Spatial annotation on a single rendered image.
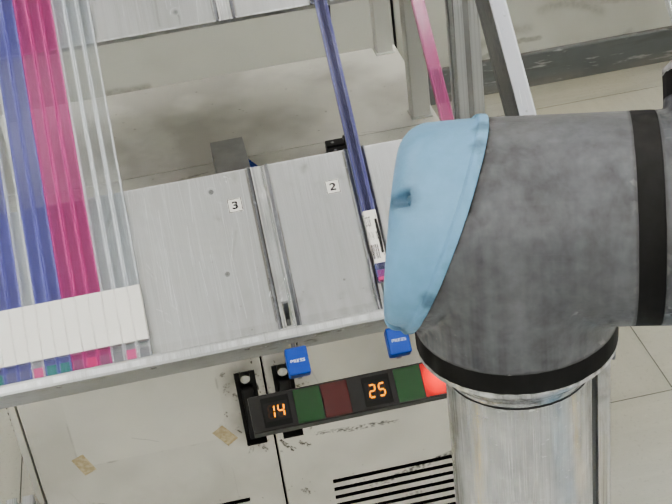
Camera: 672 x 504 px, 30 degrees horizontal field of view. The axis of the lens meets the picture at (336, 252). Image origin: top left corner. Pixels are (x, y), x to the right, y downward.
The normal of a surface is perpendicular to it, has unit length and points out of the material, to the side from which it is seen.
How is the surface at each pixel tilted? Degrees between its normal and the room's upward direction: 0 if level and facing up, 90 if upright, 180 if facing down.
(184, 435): 90
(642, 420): 0
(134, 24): 44
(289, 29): 90
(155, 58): 90
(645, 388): 0
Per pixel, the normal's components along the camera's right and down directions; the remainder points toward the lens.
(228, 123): -0.11, -0.84
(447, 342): -0.69, 0.44
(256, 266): 0.04, -0.25
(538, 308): 0.00, 0.59
